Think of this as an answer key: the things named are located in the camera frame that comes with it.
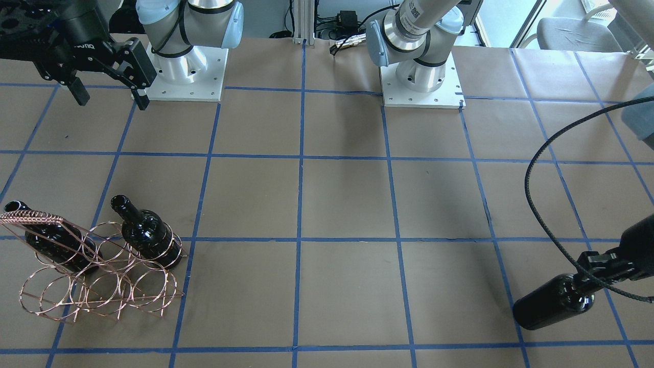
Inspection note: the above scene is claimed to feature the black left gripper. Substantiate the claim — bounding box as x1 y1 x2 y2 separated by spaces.
575 248 639 295

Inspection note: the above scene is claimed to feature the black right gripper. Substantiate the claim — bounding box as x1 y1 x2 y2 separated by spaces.
2 15 156 111

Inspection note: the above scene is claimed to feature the dark wine bottle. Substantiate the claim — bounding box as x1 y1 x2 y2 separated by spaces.
513 274 601 330
110 195 182 270

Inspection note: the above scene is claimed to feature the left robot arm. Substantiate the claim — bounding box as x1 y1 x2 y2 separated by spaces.
575 1 653 275

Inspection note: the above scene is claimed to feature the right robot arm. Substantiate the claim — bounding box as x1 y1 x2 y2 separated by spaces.
2 1 244 111

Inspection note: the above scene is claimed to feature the dark wine bottle in basket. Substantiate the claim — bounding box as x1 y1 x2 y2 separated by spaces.
110 195 182 270

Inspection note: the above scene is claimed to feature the grey office chair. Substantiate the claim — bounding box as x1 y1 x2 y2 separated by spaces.
518 17 642 52

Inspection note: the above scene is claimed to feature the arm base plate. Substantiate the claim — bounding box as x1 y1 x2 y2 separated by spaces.
379 53 466 109
143 46 229 102

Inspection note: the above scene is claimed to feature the black braided cable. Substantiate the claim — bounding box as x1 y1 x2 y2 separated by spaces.
525 96 654 303

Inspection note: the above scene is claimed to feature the copper wire wine basket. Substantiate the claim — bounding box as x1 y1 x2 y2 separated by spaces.
2 210 184 324

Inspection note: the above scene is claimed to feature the aluminium frame post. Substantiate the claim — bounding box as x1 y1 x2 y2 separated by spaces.
291 0 317 47

